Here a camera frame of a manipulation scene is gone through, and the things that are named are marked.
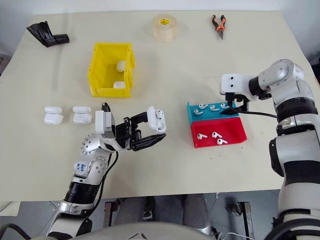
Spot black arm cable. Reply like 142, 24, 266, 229
83, 101, 120, 227
238, 110, 279, 119

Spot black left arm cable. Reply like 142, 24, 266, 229
83, 101, 120, 227

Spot grey robot torso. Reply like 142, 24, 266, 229
98, 220, 214, 240

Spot orange black pliers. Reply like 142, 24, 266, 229
210, 14, 227, 41

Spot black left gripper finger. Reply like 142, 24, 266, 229
129, 111, 151, 125
131, 133, 167, 152

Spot teal plastic tray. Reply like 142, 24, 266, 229
185, 100, 241, 125

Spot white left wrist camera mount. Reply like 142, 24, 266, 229
94, 109, 117, 139

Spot yellow plastic bin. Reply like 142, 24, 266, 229
87, 42, 137, 98

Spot translucent tape roll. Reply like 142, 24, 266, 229
152, 13, 179, 42

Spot metal table frame bar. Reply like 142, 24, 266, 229
104, 199, 114, 228
242, 201, 255, 240

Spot red plastic tray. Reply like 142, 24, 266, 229
190, 116, 249, 150

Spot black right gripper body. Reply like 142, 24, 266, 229
232, 92, 250, 112

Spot black crumpled bag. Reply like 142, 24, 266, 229
25, 20, 71, 48

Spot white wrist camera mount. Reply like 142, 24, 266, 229
94, 109, 117, 139
219, 73, 252, 101

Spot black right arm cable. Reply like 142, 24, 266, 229
238, 110, 279, 119

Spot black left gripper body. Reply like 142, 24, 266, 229
115, 116, 143, 151

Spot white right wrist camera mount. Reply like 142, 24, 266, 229
219, 73, 252, 101

